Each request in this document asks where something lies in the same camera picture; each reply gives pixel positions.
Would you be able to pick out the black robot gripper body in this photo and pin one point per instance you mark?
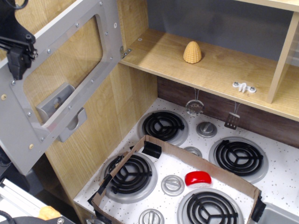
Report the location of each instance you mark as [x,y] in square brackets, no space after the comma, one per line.
[12,34]

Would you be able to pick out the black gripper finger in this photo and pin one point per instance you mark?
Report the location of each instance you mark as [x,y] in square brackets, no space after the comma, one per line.
[18,62]

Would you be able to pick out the grey toy microwave door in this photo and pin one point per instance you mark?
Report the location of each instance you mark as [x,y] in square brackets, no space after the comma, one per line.
[23,136]

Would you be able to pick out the back left black burner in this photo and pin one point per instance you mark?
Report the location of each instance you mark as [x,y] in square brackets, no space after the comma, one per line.
[163,125]

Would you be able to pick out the black burner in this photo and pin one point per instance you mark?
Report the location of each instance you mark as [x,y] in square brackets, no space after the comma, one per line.
[163,125]
[207,208]
[240,158]
[134,176]

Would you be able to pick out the front left black burner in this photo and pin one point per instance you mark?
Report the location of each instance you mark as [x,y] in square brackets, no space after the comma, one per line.
[134,176]

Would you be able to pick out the yellow toy corn cob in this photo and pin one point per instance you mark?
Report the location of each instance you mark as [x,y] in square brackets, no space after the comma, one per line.
[192,53]

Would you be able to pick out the hanging round toy strainer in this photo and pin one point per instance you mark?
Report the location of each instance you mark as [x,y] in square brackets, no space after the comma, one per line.
[195,107]

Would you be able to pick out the grey stove knob middle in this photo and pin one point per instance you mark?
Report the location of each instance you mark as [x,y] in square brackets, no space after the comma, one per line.
[194,151]

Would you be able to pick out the grey stove knob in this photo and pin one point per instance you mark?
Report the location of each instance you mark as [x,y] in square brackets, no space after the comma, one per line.
[206,130]
[194,151]
[172,185]
[151,216]

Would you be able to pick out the grey stove knob centre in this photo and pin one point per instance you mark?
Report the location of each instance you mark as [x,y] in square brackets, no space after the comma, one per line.
[172,185]

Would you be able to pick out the grey stove knob back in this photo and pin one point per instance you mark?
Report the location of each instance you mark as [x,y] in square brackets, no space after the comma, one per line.
[206,130]

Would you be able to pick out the grey stove knob front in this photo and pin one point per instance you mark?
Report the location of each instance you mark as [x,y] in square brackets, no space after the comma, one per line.
[151,216]

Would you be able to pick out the red toy cheese wedge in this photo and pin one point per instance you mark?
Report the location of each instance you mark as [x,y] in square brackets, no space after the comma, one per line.
[196,179]

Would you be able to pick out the hanging grey toy spatula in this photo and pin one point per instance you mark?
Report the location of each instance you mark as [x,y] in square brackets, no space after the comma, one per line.
[233,118]

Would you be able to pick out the white plastic door catch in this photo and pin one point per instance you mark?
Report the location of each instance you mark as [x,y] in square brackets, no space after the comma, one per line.
[243,87]

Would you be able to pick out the front right black burner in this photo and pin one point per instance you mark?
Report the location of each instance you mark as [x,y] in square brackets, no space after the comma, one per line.
[207,208]

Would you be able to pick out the back right black burner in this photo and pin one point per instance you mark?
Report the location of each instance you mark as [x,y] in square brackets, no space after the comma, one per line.
[240,158]

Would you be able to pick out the grey toy sink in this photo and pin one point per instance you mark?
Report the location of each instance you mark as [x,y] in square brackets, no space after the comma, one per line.
[268,213]

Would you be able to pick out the grey wall phone holder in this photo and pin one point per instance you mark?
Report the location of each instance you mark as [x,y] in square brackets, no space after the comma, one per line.
[49,108]

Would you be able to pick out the aluminium frame rail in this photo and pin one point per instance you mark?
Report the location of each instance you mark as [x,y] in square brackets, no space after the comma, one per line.
[17,202]

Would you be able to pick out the brown cardboard frame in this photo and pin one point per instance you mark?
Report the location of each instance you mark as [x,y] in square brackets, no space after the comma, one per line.
[155,147]

